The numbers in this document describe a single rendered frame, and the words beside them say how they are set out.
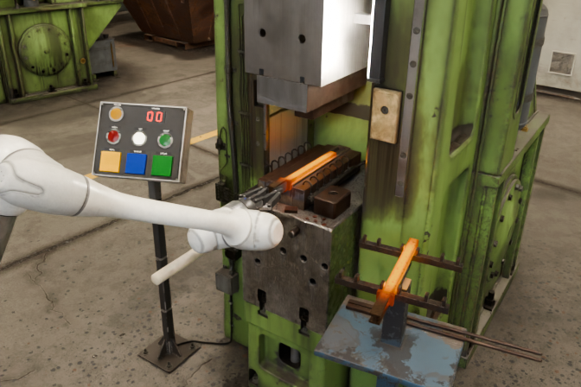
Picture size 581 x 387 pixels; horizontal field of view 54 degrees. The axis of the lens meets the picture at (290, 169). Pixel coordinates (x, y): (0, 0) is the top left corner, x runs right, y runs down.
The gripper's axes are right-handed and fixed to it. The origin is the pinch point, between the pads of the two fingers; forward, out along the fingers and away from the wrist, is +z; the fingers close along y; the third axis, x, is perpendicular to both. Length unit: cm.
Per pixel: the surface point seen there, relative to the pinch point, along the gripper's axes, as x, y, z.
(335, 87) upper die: 30.5, 7.4, 24.4
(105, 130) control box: 11, -68, -15
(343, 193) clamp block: -2.5, 18.4, 13.1
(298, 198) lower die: -4.7, 5.1, 5.2
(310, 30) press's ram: 53, 8, 6
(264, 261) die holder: -31.2, -5.1, -1.3
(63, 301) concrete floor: -100, -130, -10
